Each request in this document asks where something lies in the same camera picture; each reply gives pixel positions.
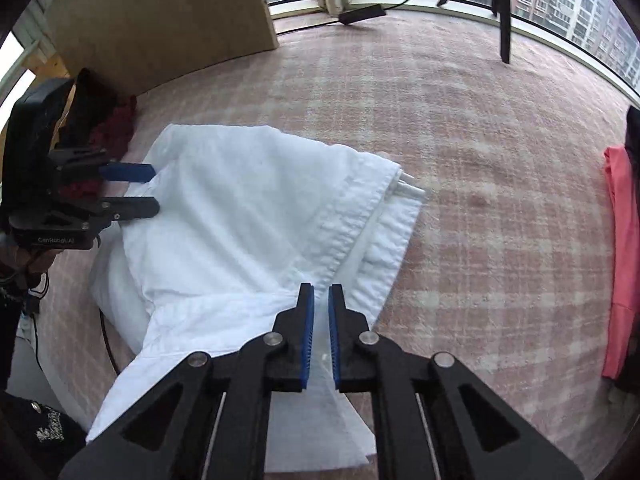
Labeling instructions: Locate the white shirt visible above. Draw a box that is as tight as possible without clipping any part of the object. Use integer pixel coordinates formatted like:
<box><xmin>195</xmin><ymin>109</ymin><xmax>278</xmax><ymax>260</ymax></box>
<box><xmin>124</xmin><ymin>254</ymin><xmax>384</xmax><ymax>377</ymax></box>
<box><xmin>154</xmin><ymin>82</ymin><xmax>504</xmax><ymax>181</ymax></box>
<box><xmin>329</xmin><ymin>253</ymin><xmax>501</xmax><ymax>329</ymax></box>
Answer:
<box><xmin>89</xmin><ymin>125</ymin><xmax>425</xmax><ymax>472</ymax></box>

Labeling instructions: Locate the dark red garment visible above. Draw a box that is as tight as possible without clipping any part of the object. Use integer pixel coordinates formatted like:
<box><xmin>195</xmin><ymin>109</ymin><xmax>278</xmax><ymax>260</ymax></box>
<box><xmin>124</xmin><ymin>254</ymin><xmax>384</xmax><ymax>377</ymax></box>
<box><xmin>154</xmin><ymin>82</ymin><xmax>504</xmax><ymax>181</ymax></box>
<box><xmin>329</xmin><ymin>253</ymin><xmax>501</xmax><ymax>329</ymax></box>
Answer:
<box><xmin>60</xmin><ymin>96</ymin><xmax>138</xmax><ymax>200</ymax></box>

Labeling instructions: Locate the light plywood board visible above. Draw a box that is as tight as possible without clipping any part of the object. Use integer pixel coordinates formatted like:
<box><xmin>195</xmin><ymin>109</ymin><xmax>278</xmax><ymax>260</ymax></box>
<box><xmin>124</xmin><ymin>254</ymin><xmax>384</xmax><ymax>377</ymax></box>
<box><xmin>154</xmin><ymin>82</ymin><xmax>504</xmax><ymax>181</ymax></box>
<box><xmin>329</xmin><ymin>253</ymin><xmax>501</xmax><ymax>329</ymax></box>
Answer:
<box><xmin>46</xmin><ymin>0</ymin><xmax>278</xmax><ymax>96</ymax></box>

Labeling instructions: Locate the person's left hand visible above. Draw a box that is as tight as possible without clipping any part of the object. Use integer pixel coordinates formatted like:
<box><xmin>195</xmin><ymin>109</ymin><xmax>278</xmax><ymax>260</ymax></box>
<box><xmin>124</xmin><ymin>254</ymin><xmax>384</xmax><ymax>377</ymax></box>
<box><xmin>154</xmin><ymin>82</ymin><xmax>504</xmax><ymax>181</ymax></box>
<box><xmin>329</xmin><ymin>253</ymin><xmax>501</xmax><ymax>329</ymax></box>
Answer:
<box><xmin>9</xmin><ymin>247</ymin><xmax>61</xmax><ymax>274</ymax></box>

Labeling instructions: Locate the pink plaid table cloth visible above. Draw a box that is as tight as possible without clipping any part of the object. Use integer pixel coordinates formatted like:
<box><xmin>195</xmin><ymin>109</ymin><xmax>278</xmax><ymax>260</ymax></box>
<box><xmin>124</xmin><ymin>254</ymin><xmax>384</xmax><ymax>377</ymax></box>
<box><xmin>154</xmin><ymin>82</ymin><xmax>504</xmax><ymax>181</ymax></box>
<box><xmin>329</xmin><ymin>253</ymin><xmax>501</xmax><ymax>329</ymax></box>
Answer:
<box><xmin>34</xmin><ymin>8</ymin><xmax>640</xmax><ymax>480</ymax></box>

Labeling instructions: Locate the pink folded garment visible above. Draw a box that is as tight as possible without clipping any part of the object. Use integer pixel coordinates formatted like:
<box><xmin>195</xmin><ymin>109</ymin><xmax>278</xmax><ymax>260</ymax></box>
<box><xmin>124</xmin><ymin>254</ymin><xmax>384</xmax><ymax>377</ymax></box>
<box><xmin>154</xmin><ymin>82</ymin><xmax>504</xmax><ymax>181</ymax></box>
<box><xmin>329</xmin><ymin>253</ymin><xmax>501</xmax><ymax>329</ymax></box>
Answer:
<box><xmin>602</xmin><ymin>145</ymin><xmax>639</xmax><ymax>379</ymax></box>

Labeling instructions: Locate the pine wood board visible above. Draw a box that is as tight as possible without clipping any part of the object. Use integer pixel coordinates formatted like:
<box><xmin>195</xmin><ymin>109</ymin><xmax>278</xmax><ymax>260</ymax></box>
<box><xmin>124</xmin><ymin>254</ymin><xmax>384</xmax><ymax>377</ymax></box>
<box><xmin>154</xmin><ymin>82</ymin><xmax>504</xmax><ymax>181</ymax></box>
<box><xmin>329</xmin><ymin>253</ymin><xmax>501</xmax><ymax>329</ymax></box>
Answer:
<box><xmin>1</xmin><ymin>53</ymin><xmax>70</xmax><ymax>148</ymax></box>

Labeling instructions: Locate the black cable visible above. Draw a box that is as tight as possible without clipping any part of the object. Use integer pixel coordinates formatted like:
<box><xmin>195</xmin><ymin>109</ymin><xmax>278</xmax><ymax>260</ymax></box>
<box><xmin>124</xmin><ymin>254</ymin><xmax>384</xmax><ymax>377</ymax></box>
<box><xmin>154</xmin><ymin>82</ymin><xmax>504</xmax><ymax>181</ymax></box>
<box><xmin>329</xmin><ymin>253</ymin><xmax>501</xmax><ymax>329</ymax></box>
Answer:
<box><xmin>96</xmin><ymin>309</ymin><xmax>123</xmax><ymax>377</ymax></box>

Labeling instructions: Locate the black folded garment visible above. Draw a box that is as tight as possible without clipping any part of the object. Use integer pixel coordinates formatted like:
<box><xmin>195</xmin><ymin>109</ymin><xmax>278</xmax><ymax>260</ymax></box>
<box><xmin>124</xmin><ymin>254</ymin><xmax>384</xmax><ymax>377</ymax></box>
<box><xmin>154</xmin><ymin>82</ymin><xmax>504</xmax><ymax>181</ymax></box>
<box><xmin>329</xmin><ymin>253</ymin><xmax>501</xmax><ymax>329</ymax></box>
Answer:
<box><xmin>625</xmin><ymin>105</ymin><xmax>640</xmax><ymax>164</ymax></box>

